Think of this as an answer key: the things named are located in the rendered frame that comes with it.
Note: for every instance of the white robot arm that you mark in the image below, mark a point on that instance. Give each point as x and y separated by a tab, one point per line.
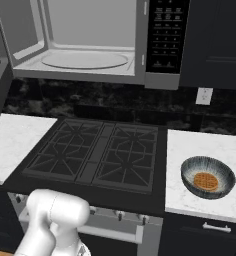
55	210

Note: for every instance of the grey microwave oven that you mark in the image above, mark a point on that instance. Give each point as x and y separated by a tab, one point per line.
163	40

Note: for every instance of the round brown waffle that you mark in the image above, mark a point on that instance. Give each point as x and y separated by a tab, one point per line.
206	181

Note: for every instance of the dark blue-grey bowl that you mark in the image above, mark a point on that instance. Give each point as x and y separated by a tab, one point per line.
220	173

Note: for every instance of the black gas hob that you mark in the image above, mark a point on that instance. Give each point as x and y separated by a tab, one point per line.
93	153

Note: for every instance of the round glass turntable plate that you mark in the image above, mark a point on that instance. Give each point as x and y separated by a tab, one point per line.
85	60

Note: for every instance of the small steel oven knob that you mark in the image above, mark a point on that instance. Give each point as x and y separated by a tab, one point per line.
119	215
18	199
143	219
93	210

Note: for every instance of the steel oven front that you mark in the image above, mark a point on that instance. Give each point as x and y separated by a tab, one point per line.
150	238

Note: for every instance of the dark drawer front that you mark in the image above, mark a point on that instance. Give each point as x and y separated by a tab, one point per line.
190	241

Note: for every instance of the dark base cupboard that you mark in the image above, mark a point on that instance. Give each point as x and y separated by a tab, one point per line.
1	220

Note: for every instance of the white wall socket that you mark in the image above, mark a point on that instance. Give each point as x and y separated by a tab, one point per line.
204	96

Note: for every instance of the dark wall cupboard door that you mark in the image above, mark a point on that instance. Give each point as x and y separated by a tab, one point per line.
216	40

